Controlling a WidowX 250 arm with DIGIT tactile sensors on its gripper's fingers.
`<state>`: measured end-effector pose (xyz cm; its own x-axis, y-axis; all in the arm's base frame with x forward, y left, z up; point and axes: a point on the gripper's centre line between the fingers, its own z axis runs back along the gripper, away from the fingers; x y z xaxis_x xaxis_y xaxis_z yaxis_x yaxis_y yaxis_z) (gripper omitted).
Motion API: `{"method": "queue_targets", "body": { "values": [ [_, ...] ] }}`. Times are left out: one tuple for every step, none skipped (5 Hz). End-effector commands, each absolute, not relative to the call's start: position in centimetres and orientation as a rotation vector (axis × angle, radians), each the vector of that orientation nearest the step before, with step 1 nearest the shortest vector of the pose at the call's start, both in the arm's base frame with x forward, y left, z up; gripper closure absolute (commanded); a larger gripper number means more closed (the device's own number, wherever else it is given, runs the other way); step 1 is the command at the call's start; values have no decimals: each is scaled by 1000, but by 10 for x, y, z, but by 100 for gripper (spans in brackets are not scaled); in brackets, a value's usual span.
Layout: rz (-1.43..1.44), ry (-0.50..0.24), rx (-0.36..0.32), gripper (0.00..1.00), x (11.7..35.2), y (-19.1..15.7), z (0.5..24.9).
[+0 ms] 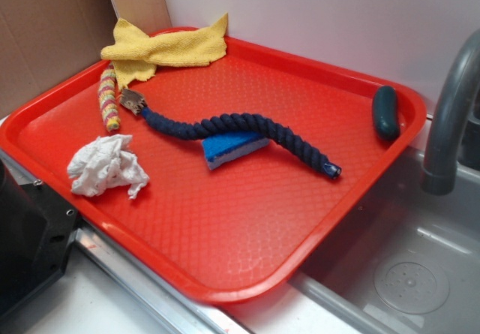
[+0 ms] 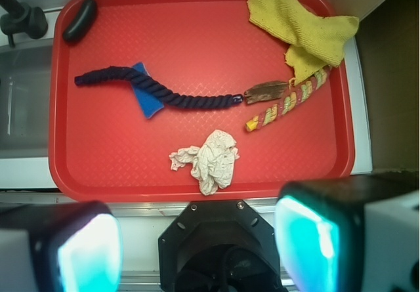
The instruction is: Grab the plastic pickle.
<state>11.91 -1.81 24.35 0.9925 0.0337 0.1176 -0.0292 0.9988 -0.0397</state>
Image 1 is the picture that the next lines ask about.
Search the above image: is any dark green plastic pickle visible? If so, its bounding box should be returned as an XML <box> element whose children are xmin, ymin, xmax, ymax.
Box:
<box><xmin>372</xmin><ymin>86</ymin><xmax>401</xmax><ymax>141</ymax></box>

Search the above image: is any multicolour striped rope piece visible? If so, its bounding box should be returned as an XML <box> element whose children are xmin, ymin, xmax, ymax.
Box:
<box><xmin>97</xmin><ymin>62</ymin><xmax>122</xmax><ymax>134</ymax></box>

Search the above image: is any crumpled white paper towel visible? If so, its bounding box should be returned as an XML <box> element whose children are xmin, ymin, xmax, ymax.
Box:
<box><xmin>67</xmin><ymin>134</ymin><xmax>150</xmax><ymax>200</ymax></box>

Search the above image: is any grey plastic sink basin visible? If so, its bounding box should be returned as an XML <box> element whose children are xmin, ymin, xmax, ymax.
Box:
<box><xmin>291</xmin><ymin>149</ymin><xmax>479</xmax><ymax>333</ymax></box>

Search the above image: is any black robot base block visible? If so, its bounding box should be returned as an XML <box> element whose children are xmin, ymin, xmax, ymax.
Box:
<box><xmin>1</xmin><ymin>164</ymin><xmax>80</xmax><ymax>320</ymax></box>

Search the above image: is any brown cardboard panel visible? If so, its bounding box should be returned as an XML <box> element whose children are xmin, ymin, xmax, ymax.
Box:
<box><xmin>1</xmin><ymin>0</ymin><xmax>171</xmax><ymax>117</ymax></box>

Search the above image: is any blue and white sponge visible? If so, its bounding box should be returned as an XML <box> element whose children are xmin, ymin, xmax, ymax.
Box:
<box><xmin>202</xmin><ymin>131</ymin><xmax>270</xmax><ymax>170</ymax></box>

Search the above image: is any dark blue rope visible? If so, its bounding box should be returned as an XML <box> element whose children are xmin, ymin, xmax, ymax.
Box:
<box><xmin>120</xmin><ymin>88</ymin><xmax>343</xmax><ymax>182</ymax></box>

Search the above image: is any yellow microfiber cloth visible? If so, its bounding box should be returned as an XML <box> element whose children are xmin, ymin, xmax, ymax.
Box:
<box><xmin>100</xmin><ymin>14</ymin><xmax>228</xmax><ymax>89</ymax></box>

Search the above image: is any grey plastic faucet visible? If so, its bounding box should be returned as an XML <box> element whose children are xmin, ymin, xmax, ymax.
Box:
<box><xmin>421</xmin><ymin>31</ymin><xmax>479</xmax><ymax>195</ymax></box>

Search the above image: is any red plastic tray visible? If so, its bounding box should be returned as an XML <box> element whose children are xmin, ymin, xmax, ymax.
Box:
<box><xmin>1</xmin><ymin>38</ymin><xmax>426</xmax><ymax>304</ymax></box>

